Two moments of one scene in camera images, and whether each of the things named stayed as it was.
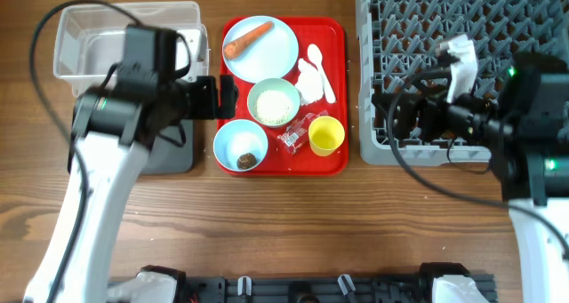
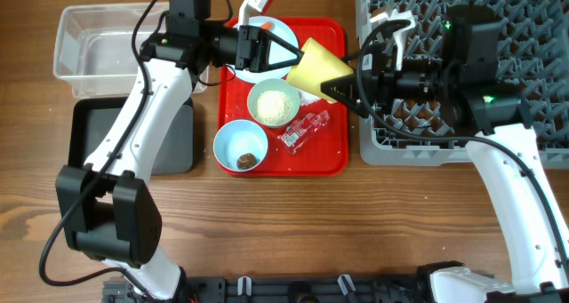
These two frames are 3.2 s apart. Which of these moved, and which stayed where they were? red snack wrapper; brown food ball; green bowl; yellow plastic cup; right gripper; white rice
Moved: yellow plastic cup; right gripper
Stayed: red snack wrapper; green bowl; white rice; brown food ball
